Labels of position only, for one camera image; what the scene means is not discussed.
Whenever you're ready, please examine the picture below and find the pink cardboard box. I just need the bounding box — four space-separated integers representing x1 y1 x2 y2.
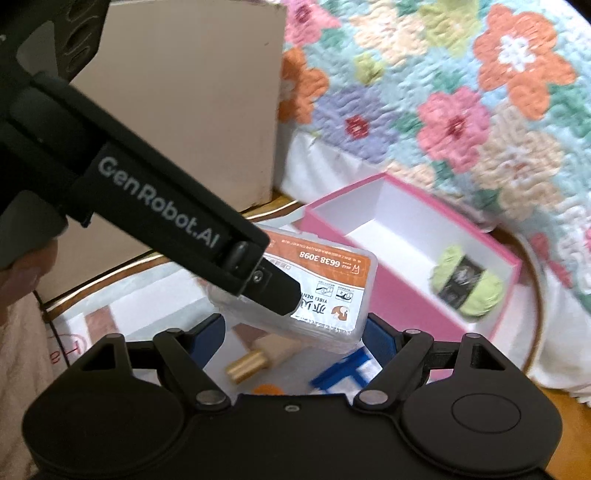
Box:
302 173 523 340

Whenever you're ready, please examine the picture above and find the person's left hand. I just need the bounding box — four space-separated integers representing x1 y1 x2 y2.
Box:
0 240 58 305

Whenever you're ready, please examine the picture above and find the green yarn ball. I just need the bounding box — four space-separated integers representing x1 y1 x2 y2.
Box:
429 244 504 321

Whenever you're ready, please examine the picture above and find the checked table mat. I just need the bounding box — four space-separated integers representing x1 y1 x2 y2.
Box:
44 222 384 398

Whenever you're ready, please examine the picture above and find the beige wooden cabinet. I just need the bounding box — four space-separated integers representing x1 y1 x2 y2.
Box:
37 0 289 301

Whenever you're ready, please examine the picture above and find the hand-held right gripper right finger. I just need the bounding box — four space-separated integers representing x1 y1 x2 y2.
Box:
355 313 513 411

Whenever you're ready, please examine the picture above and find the gold-capped beige bottle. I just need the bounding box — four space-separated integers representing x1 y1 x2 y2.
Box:
225 335 296 384

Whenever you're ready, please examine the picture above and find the clear plastic box orange label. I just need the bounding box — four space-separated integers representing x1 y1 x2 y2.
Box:
208 226 379 355

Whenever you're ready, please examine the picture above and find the blue wipes packet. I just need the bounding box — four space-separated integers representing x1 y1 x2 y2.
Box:
310 348 384 395

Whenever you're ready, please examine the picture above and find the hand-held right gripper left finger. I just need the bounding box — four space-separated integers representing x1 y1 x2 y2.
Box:
67 313 232 410

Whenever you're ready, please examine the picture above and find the floral quilt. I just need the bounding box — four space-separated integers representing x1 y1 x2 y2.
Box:
276 0 591 333

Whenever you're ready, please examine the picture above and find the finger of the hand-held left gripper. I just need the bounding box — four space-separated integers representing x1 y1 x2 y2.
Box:
242 256 303 318

